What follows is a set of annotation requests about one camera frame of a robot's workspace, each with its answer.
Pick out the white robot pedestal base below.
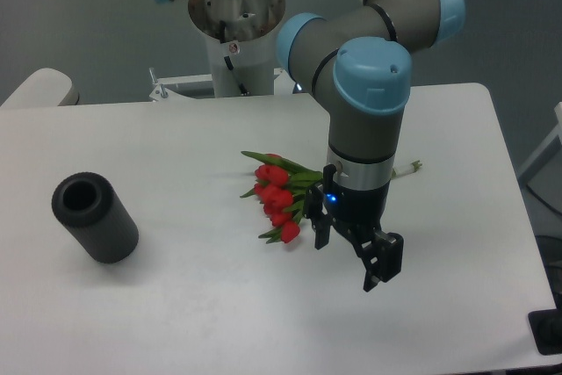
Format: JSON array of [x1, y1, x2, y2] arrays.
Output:
[[149, 0, 285, 100]]

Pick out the red tulip bouquet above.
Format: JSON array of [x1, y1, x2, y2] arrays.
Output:
[[239, 150, 424, 245]]

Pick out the black table cable grommet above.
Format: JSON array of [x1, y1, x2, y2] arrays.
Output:
[[528, 309, 561, 356]]

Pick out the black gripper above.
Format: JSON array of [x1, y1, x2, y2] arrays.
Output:
[[305, 164, 404, 292]]

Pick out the black ribbed cylindrical vase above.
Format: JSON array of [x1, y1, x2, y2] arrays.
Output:
[[51, 172, 139, 264]]

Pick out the white chair armrest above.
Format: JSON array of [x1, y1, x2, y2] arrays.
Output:
[[1, 68, 80, 110]]

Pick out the white furniture frame right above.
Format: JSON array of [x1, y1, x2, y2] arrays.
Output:
[[516, 103, 561, 186]]

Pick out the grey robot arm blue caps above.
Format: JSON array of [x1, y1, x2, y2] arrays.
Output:
[[155, 0, 465, 291]]

